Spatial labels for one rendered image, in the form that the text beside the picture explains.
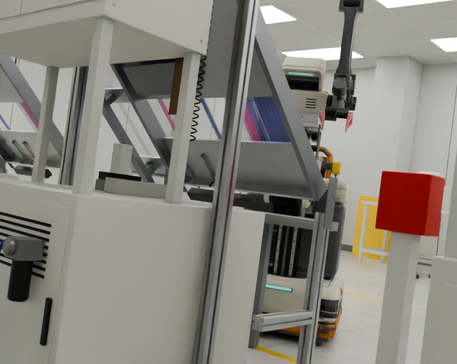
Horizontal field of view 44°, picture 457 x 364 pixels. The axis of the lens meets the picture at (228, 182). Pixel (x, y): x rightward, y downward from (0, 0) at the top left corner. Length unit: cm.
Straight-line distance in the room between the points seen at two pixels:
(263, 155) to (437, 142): 709
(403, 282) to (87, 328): 81
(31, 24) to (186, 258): 69
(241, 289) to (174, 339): 27
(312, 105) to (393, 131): 586
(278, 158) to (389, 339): 70
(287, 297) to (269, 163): 96
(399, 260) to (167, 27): 84
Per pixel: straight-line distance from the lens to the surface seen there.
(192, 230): 145
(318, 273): 188
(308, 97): 284
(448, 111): 897
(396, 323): 160
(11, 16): 161
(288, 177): 196
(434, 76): 918
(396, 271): 159
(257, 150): 196
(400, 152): 868
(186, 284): 147
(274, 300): 277
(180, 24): 141
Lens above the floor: 66
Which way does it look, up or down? 1 degrees up
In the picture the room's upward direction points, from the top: 7 degrees clockwise
